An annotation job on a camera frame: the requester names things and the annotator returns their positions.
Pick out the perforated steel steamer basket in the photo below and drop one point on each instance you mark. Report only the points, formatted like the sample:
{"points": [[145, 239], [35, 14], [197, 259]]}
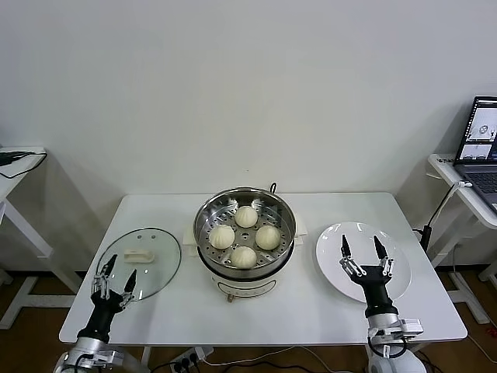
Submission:
{"points": [[287, 233]]}

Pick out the white power strip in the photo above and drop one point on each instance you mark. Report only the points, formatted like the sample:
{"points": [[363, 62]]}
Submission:
{"points": [[190, 355]]}

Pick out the white steamed baozi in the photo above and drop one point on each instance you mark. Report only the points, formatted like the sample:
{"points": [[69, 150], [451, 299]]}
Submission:
{"points": [[222, 236], [245, 216], [268, 237], [244, 256]]}

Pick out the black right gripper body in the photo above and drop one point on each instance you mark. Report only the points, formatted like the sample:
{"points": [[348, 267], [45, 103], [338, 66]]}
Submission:
{"points": [[374, 285]]}

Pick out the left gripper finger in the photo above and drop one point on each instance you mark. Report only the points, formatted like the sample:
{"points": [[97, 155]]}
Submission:
{"points": [[110, 266], [132, 281]]}

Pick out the round glass lid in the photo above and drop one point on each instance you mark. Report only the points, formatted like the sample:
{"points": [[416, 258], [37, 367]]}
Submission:
{"points": [[155, 245]]}

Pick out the white side table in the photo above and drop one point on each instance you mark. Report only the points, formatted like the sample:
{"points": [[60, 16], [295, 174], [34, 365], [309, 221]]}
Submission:
{"points": [[446, 171], [15, 182]]}

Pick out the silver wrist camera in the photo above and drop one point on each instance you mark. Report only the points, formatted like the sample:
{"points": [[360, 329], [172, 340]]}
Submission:
{"points": [[412, 325], [110, 355]]}

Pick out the white electric cooker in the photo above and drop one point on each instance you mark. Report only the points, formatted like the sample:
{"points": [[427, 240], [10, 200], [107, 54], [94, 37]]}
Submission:
{"points": [[248, 287]]}

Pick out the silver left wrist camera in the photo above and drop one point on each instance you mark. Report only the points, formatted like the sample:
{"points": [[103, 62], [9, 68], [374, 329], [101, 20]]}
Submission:
{"points": [[110, 355]]}

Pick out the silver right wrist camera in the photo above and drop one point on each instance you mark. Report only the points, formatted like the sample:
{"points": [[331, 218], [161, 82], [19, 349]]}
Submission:
{"points": [[412, 325]]}

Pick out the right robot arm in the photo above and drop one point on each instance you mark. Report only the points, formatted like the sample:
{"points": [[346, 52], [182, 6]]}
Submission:
{"points": [[392, 365]]}

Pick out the round white plate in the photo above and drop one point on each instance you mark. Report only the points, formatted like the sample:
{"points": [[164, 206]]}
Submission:
{"points": [[330, 252]]}

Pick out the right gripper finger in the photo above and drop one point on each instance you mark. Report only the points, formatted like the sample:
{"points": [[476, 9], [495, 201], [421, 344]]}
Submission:
{"points": [[378, 248], [345, 246]]}

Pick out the grey open laptop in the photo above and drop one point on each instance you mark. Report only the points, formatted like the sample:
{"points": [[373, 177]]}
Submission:
{"points": [[479, 171]]}

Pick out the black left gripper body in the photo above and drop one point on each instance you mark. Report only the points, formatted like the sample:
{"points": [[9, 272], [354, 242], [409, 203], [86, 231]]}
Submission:
{"points": [[103, 307]]}

